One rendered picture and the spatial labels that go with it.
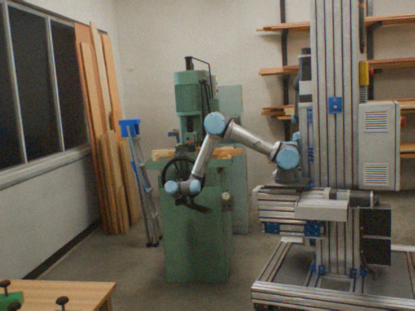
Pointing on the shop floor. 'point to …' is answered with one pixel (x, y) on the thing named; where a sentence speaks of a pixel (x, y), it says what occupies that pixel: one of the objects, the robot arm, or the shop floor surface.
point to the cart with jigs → (55, 295)
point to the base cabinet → (197, 237)
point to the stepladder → (132, 129)
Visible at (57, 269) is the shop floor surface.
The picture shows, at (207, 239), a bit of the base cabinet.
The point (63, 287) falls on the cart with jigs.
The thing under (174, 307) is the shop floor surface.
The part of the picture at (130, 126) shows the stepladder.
